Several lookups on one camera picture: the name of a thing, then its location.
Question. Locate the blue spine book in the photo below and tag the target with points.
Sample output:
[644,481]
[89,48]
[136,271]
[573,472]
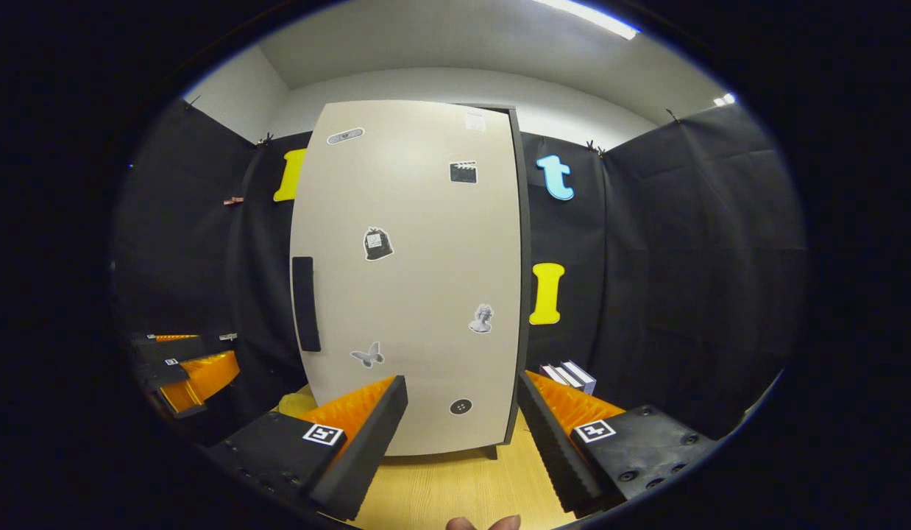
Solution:
[582,377]

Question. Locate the long ceiling light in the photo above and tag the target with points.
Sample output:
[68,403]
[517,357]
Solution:
[588,18]

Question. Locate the beige cabinet door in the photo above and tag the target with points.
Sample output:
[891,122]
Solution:
[426,258]

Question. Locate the brown spine book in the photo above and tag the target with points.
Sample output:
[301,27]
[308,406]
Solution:
[567,377]

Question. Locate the black backdrop cloth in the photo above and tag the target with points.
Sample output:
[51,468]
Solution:
[683,258]

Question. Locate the yellow knitted coaster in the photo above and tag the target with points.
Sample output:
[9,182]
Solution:
[297,405]

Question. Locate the small ceiling light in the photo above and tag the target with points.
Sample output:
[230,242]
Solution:
[724,99]

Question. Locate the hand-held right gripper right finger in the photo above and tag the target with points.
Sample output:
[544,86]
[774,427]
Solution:
[551,456]

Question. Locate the dark grey cabinet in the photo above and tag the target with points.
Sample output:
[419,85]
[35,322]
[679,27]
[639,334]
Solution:
[527,294]

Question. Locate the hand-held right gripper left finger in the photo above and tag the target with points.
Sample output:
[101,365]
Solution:
[367,456]

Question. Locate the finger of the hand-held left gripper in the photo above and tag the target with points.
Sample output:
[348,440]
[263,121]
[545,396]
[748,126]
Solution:
[183,347]
[205,379]

